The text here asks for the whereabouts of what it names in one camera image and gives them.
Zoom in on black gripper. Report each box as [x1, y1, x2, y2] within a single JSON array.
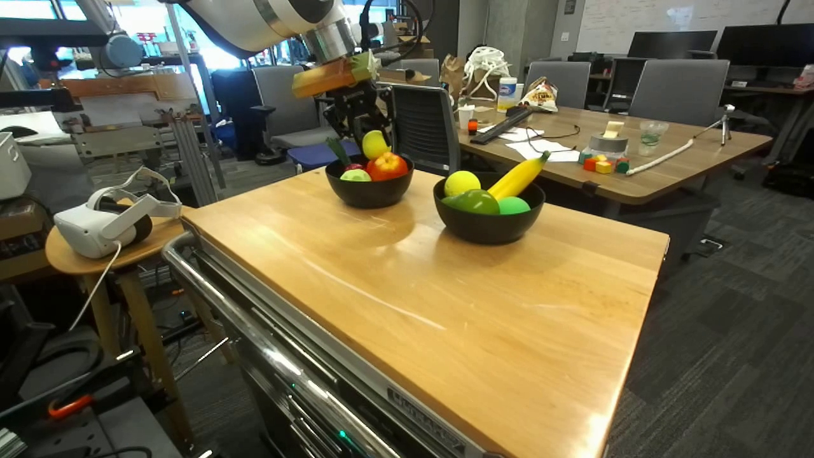
[[318, 78, 396, 154]]

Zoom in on orange bell pepper toy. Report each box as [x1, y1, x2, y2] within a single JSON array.
[[364, 150, 412, 184]]

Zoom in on small yellow lemon toy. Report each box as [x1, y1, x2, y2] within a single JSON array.
[[441, 167, 483, 204]]

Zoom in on yellow banana toy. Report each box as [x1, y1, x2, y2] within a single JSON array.
[[486, 150, 551, 204]]

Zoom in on bright green ball toy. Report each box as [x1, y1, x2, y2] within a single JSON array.
[[496, 192, 533, 219]]

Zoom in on black bowl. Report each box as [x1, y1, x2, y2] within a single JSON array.
[[433, 175, 546, 246], [323, 154, 417, 212]]

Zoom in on grey office chair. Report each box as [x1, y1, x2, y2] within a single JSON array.
[[252, 63, 342, 153], [524, 59, 595, 108], [628, 56, 731, 128]]

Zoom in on black bar tool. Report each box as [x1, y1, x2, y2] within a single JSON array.
[[468, 101, 542, 145]]

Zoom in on white net object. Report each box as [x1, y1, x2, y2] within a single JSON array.
[[459, 42, 513, 98]]

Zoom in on clear plastic bottle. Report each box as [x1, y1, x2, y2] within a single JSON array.
[[496, 73, 520, 112]]

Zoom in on white paper sheets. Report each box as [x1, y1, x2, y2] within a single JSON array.
[[502, 125, 585, 166]]

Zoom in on beige crumpled object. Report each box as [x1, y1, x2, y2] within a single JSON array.
[[519, 75, 561, 114]]

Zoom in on coloured toy blocks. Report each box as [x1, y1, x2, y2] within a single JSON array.
[[580, 150, 631, 177]]

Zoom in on round wooden stool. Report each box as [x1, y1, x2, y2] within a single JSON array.
[[42, 214, 198, 453]]

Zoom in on clear plastic container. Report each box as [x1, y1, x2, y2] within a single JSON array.
[[589, 117, 633, 159]]

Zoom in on wooden top tool cart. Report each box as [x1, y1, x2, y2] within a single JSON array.
[[160, 163, 672, 458]]

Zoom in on white VR headset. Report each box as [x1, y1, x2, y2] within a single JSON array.
[[51, 166, 186, 262]]

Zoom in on clear plastic cup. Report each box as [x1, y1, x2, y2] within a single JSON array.
[[635, 117, 672, 148]]

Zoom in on wooden office table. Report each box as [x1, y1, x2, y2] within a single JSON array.
[[454, 101, 775, 209]]

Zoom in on white stick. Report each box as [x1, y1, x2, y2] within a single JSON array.
[[623, 117, 725, 177]]

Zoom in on black monitor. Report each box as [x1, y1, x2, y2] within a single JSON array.
[[626, 27, 720, 60], [714, 21, 814, 89]]

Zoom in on white box device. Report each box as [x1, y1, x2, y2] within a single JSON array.
[[0, 129, 34, 204]]

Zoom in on small silver tripod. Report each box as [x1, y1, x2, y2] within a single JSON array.
[[716, 101, 739, 148]]

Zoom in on pale wrist camera block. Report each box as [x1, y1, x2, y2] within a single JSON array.
[[289, 51, 380, 101]]

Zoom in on steel cart handle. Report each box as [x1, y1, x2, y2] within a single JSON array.
[[160, 233, 401, 458]]

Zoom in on white headset cable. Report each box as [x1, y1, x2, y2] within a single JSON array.
[[65, 238, 127, 336]]

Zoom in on orange handled tool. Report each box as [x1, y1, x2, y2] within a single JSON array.
[[45, 391, 95, 423]]

